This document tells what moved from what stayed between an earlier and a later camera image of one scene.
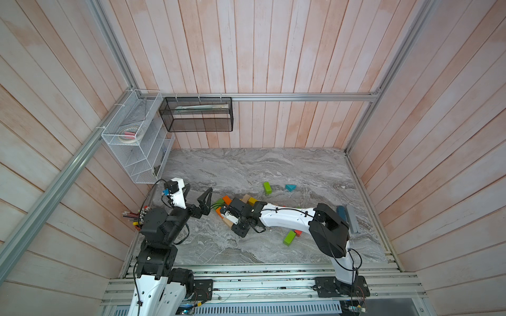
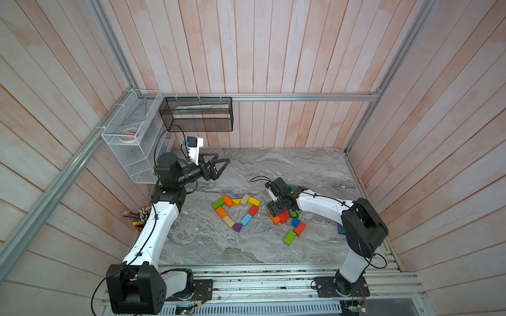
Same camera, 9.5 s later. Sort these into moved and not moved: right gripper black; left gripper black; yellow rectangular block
Moved: left gripper black; right gripper black
Not moved: yellow rectangular block
